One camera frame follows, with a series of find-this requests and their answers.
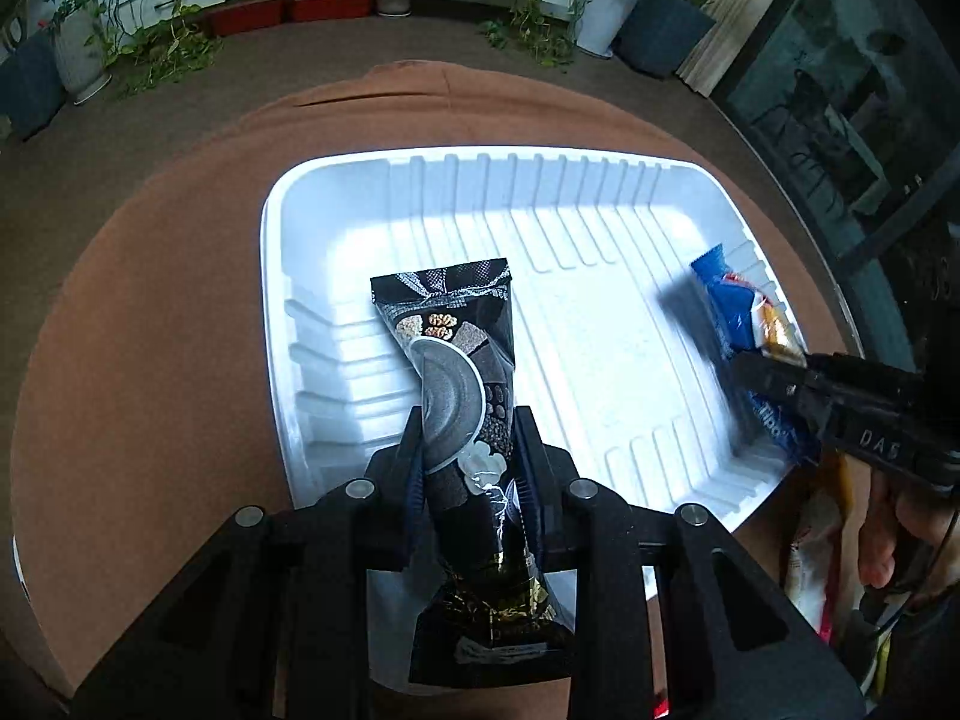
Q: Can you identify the blue snack packet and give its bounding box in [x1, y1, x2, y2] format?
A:
[690, 244, 820, 463]

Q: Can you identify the black nut snack packet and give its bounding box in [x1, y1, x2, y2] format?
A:
[371, 259, 573, 689]

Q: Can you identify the person's right hand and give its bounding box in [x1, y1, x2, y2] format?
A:
[857, 468, 953, 589]

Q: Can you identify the white plastic tray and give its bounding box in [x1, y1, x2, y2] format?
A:
[257, 145, 809, 533]

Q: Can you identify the dark blue plant pot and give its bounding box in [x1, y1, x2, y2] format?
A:
[612, 0, 716, 78]

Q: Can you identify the white round stool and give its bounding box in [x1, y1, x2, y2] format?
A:
[10, 535, 31, 603]

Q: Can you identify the white plant pot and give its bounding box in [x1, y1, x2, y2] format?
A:
[52, 10, 112, 106]
[574, 0, 638, 59]

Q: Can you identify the red storage box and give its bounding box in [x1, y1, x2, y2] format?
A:
[208, 0, 283, 37]
[290, 0, 373, 23]

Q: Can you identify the white left plant pot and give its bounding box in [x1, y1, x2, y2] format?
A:
[52, 10, 112, 106]

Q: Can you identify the dark blue left pot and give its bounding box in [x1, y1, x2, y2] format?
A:
[0, 31, 67, 140]

